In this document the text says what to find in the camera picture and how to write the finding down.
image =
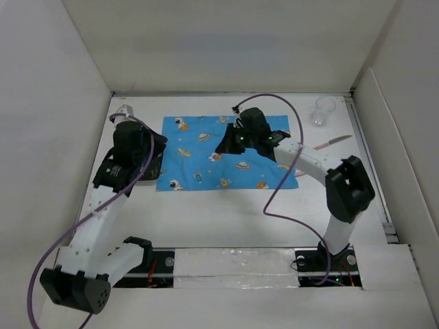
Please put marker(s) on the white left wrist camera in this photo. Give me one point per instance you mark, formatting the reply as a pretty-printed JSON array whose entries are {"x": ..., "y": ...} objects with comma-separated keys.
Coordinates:
[{"x": 125, "y": 111}]

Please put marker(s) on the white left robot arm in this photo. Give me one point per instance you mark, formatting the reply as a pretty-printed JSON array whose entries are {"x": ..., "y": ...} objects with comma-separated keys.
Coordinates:
[{"x": 86, "y": 273}]

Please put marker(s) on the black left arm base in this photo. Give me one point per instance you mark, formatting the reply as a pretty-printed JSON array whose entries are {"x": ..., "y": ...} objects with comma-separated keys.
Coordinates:
[{"x": 156, "y": 275}]

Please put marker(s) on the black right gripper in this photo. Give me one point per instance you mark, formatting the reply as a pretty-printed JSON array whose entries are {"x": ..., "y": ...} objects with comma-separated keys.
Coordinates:
[{"x": 227, "y": 144}]

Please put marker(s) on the blue space print placemat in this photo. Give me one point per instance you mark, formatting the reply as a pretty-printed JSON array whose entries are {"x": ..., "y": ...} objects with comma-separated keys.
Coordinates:
[{"x": 190, "y": 162}]

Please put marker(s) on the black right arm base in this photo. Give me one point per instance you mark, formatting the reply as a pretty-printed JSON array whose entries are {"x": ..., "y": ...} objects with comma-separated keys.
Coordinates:
[{"x": 313, "y": 269}]

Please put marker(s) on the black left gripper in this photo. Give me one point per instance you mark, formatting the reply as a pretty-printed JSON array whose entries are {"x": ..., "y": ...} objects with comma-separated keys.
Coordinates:
[{"x": 143, "y": 131}]

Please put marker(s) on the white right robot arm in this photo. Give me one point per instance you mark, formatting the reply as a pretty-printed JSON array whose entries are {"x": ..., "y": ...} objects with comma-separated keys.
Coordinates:
[{"x": 349, "y": 191}]

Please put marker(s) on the white foam strip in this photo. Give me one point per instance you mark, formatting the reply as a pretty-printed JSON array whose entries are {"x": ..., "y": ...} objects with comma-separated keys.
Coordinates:
[{"x": 235, "y": 268}]

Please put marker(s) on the black floral square plate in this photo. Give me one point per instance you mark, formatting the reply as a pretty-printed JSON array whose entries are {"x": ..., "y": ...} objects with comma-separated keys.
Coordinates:
[{"x": 154, "y": 169}]

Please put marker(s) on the pink handled table knife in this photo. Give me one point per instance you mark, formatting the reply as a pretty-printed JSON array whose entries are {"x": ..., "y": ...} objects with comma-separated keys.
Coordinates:
[{"x": 332, "y": 142}]

